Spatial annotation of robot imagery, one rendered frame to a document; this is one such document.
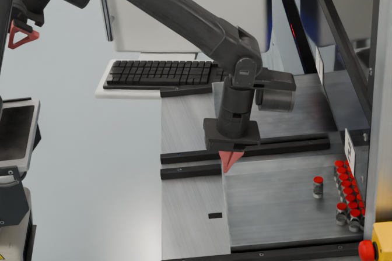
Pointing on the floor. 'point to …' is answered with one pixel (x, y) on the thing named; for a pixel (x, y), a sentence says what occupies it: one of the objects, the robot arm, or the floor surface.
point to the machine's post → (381, 118)
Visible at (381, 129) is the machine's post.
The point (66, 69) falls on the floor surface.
